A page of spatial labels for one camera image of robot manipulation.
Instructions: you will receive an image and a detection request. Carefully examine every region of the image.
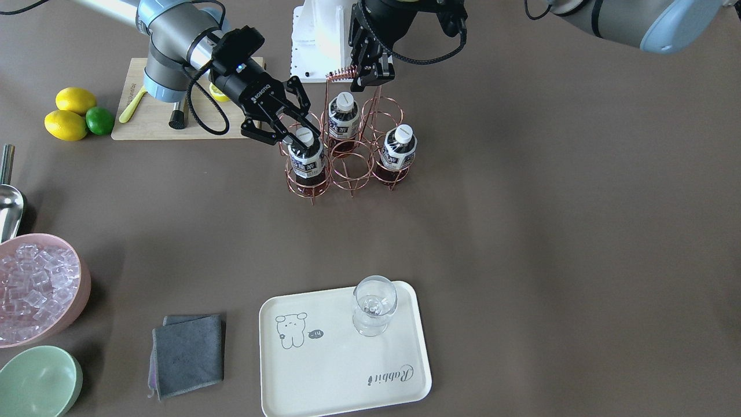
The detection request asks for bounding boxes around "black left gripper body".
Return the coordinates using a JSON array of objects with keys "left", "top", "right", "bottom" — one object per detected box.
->
[{"left": 349, "top": 1, "right": 468, "bottom": 68}]

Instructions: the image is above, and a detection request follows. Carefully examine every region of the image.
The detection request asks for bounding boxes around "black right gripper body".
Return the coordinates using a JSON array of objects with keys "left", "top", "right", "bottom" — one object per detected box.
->
[{"left": 211, "top": 25, "right": 288, "bottom": 120}]

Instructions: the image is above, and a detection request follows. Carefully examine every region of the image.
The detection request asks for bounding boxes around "copper wire bottle basket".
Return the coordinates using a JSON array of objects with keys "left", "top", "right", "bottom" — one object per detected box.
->
[{"left": 278, "top": 86, "right": 406, "bottom": 203}]

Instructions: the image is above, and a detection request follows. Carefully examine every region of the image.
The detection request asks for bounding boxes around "tea bottle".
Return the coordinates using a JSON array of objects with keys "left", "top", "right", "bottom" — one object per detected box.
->
[
  {"left": 328, "top": 92, "right": 360, "bottom": 158},
  {"left": 373, "top": 124, "right": 418, "bottom": 187},
  {"left": 288, "top": 127, "right": 328, "bottom": 197}
]

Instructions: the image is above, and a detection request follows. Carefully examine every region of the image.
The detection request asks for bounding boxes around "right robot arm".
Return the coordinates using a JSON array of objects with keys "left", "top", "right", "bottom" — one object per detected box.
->
[{"left": 82, "top": 1, "right": 320, "bottom": 150}]

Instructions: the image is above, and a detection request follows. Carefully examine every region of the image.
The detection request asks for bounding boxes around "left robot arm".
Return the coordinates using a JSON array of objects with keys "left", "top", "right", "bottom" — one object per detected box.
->
[{"left": 349, "top": 1, "right": 739, "bottom": 92}]

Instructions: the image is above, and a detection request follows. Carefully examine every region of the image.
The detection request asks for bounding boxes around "half lemon slice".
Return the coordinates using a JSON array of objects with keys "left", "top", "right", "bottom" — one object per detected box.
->
[{"left": 208, "top": 83, "right": 230, "bottom": 103}]

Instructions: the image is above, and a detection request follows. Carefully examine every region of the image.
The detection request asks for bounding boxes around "bamboo cutting board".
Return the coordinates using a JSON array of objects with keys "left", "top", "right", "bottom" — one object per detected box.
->
[{"left": 111, "top": 58, "right": 244, "bottom": 141}]

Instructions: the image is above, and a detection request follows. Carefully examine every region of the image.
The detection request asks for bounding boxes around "steel muddler black tip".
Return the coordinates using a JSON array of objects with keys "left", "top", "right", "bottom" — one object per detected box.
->
[{"left": 168, "top": 98, "right": 188, "bottom": 130}]

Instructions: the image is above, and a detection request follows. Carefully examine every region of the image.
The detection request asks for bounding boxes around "yellow plastic knife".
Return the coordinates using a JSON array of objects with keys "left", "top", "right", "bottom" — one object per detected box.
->
[{"left": 118, "top": 85, "right": 146, "bottom": 124}]

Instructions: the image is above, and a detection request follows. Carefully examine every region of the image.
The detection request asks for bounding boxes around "green lime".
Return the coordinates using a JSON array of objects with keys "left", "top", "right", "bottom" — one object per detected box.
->
[{"left": 85, "top": 107, "right": 116, "bottom": 136}]

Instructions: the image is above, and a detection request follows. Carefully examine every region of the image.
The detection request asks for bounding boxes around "yellow lemon upper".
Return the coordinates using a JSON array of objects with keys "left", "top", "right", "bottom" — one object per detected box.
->
[{"left": 55, "top": 87, "right": 97, "bottom": 116}]

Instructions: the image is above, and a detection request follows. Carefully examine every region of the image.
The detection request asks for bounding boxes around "yellow lemon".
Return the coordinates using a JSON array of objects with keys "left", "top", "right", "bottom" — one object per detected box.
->
[
  {"left": 44, "top": 110, "right": 88, "bottom": 141},
  {"left": 55, "top": 87, "right": 97, "bottom": 116}
]

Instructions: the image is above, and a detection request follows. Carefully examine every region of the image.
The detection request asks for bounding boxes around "yellow lemon lower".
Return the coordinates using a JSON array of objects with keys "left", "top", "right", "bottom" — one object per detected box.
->
[{"left": 44, "top": 110, "right": 88, "bottom": 141}]

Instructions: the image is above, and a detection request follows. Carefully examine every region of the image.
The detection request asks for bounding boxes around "clear wine glass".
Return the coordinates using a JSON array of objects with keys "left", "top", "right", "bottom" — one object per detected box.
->
[{"left": 353, "top": 275, "right": 399, "bottom": 337}]

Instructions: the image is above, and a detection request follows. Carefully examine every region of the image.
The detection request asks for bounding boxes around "grey folded cloth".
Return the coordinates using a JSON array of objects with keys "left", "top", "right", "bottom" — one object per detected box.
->
[{"left": 148, "top": 314, "right": 225, "bottom": 401}]

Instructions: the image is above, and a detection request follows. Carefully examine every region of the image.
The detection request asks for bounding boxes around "cream rabbit tray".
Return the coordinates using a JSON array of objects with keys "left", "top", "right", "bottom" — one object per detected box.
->
[{"left": 259, "top": 281, "right": 433, "bottom": 416}]

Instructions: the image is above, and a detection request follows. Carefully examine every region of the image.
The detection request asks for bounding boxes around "steel ice scoop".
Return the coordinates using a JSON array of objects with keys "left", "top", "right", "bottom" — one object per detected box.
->
[{"left": 1, "top": 144, "right": 26, "bottom": 243}]

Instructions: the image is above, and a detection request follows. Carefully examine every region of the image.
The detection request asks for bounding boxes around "pink bowl of ice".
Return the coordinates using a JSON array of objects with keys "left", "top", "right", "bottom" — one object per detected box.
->
[{"left": 1, "top": 234, "right": 91, "bottom": 349}]

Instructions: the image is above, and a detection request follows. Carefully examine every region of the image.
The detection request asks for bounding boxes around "green bowl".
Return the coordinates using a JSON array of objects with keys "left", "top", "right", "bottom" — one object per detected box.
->
[{"left": 1, "top": 345, "right": 84, "bottom": 416}]

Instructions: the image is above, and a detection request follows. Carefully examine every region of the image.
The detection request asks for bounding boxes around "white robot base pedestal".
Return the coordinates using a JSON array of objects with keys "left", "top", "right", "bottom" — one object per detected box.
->
[{"left": 289, "top": 1, "right": 357, "bottom": 83}]

